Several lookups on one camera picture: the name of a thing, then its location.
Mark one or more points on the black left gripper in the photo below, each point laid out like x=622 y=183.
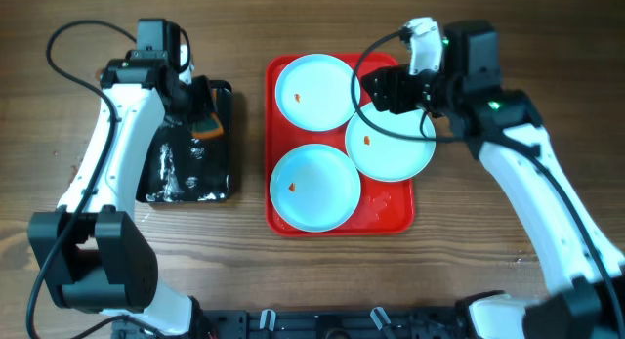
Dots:
x=204 y=87

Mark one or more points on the light blue plate back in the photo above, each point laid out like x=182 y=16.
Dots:
x=314 y=92

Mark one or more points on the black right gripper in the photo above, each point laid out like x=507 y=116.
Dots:
x=395 y=84

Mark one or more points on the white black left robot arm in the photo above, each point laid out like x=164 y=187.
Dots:
x=91 y=255

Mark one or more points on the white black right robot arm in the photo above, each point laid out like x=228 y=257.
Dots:
x=454 y=72

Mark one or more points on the light blue plate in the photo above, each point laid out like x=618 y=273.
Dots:
x=314 y=92
x=384 y=158
x=315 y=188

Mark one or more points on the black water tray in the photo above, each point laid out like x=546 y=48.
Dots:
x=184 y=164

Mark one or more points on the red plastic tray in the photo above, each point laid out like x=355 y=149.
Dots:
x=384 y=208

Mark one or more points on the light blue plate front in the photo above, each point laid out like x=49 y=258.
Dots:
x=315 y=188

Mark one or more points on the orange green sponge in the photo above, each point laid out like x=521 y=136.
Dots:
x=208 y=124

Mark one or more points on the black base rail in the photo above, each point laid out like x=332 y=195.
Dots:
x=421 y=322

